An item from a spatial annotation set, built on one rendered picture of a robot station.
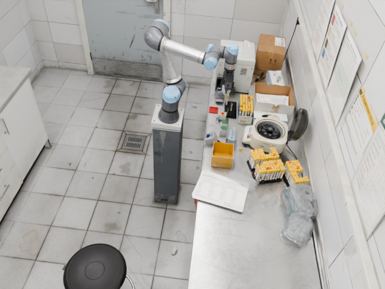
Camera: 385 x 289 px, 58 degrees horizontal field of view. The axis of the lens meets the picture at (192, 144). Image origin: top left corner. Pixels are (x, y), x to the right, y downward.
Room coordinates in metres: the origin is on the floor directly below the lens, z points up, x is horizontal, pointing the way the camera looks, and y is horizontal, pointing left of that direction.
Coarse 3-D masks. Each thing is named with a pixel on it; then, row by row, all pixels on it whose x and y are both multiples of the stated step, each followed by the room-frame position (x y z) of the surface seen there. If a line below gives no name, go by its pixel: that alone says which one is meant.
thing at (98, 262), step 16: (80, 256) 0.91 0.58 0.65; (96, 256) 0.92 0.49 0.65; (112, 256) 0.93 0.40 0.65; (64, 272) 0.82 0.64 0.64; (80, 272) 0.82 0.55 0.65; (96, 272) 0.83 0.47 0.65; (112, 272) 0.83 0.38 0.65; (80, 288) 0.73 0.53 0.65; (96, 288) 0.74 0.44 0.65; (112, 288) 0.75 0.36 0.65
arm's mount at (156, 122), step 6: (156, 108) 1.95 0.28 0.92; (180, 108) 1.99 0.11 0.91; (156, 114) 1.89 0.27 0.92; (180, 114) 1.93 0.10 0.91; (156, 120) 1.82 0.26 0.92; (180, 120) 1.86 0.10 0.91; (156, 126) 1.79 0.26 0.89; (162, 126) 1.79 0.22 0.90; (168, 126) 1.79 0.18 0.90; (174, 126) 1.79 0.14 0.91; (180, 126) 1.80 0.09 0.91
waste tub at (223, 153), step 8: (216, 144) 1.60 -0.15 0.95; (224, 144) 1.60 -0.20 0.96; (232, 144) 1.60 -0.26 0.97; (216, 152) 1.60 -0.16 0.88; (224, 152) 1.60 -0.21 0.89; (232, 152) 1.56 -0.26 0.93; (216, 160) 1.47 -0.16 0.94; (224, 160) 1.47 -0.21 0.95; (232, 160) 1.47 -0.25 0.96; (224, 168) 1.47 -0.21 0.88
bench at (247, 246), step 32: (288, 64) 2.74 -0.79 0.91; (288, 128) 1.91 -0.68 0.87; (288, 160) 1.59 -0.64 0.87; (256, 192) 1.30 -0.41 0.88; (224, 224) 1.06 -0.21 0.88; (256, 224) 1.08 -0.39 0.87; (192, 256) 0.85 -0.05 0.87; (224, 256) 0.87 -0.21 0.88; (256, 256) 0.88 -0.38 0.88; (288, 256) 0.90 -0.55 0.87; (320, 256) 0.91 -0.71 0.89; (192, 288) 0.69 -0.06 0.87; (224, 288) 0.70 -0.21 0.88; (256, 288) 0.72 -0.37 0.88; (288, 288) 0.73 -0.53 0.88; (320, 288) 0.75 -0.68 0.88
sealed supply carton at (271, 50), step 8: (264, 40) 2.85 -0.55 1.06; (272, 40) 2.85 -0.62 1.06; (280, 40) 2.87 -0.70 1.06; (264, 48) 2.71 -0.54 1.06; (272, 48) 2.72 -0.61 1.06; (280, 48) 2.73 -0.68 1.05; (256, 56) 2.70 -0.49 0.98; (264, 56) 2.66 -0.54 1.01; (272, 56) 2.65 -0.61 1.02; (280, 56) 2.64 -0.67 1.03; (256, 64) 2.67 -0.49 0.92; (264, 64) 2.65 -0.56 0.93; (272, 64) 2.64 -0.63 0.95; (280, 64) 2.64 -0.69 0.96
